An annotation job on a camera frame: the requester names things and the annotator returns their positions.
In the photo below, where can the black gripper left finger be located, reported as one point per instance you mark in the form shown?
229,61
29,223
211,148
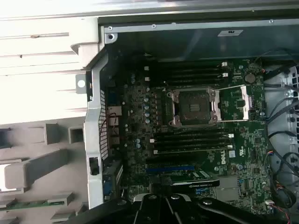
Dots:
144,210

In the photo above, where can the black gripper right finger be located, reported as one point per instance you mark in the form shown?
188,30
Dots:
210,212

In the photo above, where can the metal socket cover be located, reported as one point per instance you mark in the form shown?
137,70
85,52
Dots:
216,109

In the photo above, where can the silver CPU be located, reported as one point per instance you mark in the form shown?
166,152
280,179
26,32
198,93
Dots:
4,175

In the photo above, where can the CPU socket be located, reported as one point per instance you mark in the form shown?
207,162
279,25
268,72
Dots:
191,107

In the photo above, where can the grey chipset heatsink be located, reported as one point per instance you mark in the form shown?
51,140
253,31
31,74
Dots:
227,185

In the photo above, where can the black graphics card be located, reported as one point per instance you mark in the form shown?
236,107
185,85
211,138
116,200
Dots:
196,182

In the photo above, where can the blue expansion slot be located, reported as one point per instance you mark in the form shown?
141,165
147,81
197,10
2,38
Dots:
170,169

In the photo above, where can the black expansion slot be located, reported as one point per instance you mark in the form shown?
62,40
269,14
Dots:
175,161

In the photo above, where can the RAM slot with white clips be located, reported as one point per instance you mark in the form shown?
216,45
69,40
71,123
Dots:
187,65
187,77
230,146
191,137

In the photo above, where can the green motherboard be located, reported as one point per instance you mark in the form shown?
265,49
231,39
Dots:
247,140

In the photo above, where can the black open PC case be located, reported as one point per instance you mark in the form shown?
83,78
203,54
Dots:
93,130

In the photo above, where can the loose green RAM stick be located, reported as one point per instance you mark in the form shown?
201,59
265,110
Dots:
35,205

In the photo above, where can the grey parts rack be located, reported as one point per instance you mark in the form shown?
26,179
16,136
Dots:
42,161

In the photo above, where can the silver coin battery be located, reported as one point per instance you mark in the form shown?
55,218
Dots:
249,79

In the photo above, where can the silver metal drive cage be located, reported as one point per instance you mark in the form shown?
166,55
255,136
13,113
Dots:
292,98

